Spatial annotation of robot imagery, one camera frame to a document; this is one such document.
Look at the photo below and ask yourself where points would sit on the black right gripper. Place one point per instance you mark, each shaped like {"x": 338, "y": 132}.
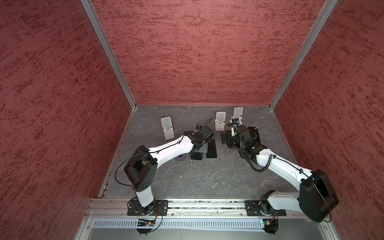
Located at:
{"x": 229, "y": 136}

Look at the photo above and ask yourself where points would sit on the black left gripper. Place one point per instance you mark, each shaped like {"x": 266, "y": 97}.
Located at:
{"x": 204, "y": 148}

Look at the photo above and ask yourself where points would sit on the black phone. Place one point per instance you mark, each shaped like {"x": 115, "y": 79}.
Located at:
{"x": 211, "y": 150}

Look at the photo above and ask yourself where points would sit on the black phone table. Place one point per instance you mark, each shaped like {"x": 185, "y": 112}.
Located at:
{"x": 196, "y": 156}

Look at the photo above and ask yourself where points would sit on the white stand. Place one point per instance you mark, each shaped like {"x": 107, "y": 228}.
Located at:
{"x": 220, "y": 121}
{"x": 167, "y": 128}
{"x": 238, "y": 113}

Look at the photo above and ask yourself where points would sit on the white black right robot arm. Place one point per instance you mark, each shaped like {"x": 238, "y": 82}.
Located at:
{"x": 314, "y": 194}

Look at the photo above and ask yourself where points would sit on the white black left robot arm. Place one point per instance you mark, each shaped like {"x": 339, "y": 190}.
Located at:
{"x": 142, "y": 166}

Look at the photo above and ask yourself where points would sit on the right small circuit board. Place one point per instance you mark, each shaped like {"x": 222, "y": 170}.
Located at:
{"x": 270, "y": 224}

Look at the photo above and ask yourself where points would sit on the small circuit board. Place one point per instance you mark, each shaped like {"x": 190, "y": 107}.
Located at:
{"x": 270, "y": 224}
{"x": 146, "y": 223}

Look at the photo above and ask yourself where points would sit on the left small circuit board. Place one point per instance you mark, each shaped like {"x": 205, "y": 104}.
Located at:
{"x": 146, "y": 223}

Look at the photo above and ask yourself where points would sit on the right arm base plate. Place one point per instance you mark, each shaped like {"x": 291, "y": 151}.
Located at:
{"x": 253, "y": 208}

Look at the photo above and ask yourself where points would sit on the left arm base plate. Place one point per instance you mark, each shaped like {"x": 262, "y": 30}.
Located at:
{"x": 157, "y": 207}

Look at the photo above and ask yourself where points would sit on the aluminium corner post left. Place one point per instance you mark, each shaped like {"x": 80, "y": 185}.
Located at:
{"x": 97, "y": 26}

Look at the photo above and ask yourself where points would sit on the aluminium corner post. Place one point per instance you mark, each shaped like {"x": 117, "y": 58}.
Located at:
{"x": 317, "y": 26}
{"x": 97, "y": 26}

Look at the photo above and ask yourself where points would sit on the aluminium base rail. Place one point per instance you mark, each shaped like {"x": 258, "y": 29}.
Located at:
{"x": 182, "y": 208}

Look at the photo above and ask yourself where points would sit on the white slotted cable duct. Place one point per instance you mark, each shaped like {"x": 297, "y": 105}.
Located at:
{"x": 253, "y": 225}

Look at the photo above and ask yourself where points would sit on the aluminium corner post right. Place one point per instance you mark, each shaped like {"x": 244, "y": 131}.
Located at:
{"x": 317, "y": 26}

